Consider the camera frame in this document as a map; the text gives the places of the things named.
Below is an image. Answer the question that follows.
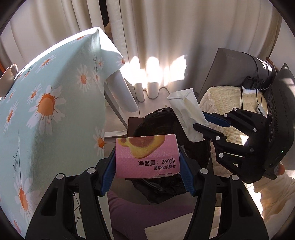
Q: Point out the white paper carton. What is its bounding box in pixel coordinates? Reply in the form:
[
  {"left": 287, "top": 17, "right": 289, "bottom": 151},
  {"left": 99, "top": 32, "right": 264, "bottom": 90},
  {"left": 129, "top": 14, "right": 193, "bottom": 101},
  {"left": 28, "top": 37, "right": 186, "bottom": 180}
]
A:
[{"left": 167, "top": 88, "right": 210, "bottom": 143}]

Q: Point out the pink snack box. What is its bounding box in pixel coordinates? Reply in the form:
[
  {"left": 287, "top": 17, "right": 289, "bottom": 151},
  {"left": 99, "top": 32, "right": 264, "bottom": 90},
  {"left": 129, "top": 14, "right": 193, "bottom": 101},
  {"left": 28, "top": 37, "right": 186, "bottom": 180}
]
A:
[{"left": 115, "top": 134, "right": 180, "bottom": 179}]

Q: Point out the black trash bag bin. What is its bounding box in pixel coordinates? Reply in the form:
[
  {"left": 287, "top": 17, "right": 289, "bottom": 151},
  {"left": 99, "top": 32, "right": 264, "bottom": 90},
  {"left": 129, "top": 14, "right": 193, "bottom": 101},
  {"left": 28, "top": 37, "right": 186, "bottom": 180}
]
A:
[{"left": 128, "top": 107, "right": 211, "bottom": 203}]

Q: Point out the right hand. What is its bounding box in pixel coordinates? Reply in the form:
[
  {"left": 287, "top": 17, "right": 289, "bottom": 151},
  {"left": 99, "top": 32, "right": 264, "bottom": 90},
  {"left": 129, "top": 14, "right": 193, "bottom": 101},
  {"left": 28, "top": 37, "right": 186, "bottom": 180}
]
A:
[{"left": 274, "top": 163, "right": 286, "bottom": 176}]

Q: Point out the cream quilted blanket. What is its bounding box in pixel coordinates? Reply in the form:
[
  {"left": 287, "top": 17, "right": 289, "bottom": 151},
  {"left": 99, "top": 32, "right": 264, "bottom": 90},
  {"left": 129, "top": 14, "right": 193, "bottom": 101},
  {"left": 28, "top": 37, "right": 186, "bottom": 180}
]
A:
[{"left": 200, "top": 85, "right": 294, "bottom": 236}]

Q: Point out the grey sofa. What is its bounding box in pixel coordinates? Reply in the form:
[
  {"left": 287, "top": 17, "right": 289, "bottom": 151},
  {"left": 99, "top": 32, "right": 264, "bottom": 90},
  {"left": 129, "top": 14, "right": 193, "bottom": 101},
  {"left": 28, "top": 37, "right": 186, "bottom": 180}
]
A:
[{"left": 198, "top": 48, "right": 276, "bottom": 100}]

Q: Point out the purple trouser leg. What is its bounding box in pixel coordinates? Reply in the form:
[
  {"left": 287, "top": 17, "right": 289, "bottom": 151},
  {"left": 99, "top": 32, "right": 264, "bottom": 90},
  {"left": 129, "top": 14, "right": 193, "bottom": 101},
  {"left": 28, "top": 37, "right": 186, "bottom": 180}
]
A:
[{"left": 107, "top": 191, "right": 194, "bottom": 239}]

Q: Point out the daisy print blue tablecloth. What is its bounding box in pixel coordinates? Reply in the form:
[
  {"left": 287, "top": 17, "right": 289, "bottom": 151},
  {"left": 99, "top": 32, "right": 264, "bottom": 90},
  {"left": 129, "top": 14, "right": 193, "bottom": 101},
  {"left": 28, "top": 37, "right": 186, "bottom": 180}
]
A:
[{"left": 1, "top": 27, "right": 122, "bottom": 236}]

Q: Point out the cream curtain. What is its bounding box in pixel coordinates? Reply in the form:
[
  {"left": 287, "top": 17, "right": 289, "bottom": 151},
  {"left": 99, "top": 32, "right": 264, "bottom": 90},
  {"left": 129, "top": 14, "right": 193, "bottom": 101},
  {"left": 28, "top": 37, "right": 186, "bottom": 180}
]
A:
[{"left": 1, "top": 1, "right": 282, "bottom": 93}]

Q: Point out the beige ceramic mug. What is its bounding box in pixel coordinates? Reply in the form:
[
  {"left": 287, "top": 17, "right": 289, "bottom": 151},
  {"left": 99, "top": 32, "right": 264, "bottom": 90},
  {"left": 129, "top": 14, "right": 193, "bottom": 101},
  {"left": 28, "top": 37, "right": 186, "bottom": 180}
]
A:
[{"left": 0, "top": 64, "right": 18, "bottom": 97}]

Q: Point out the black camera on sofa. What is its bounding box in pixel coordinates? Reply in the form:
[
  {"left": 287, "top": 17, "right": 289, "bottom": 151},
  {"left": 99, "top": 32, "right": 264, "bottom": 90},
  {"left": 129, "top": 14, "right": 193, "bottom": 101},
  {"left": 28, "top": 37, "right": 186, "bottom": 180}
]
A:
[{"left": 242, "top": 76, "right": 264, "bottom": 90}]

